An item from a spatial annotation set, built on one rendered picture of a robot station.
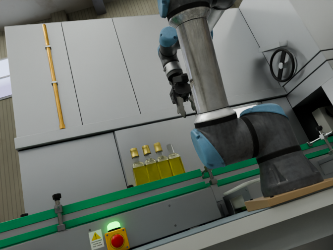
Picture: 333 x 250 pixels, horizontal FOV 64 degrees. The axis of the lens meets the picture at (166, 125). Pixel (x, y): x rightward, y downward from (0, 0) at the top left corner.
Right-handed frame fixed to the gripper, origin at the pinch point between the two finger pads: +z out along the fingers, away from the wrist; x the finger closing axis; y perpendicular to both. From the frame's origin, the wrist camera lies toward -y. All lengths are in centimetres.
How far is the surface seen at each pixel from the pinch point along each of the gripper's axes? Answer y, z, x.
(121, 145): 40.4, -7.3, 25.5
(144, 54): 44, -64, -4
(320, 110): 38, 0, -100
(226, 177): 24.6, 25.3, -16.0
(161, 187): 14.7, 22.8, 17.2
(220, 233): -33, 43, 18
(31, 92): 43, -49, 64
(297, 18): 9, -49, -88
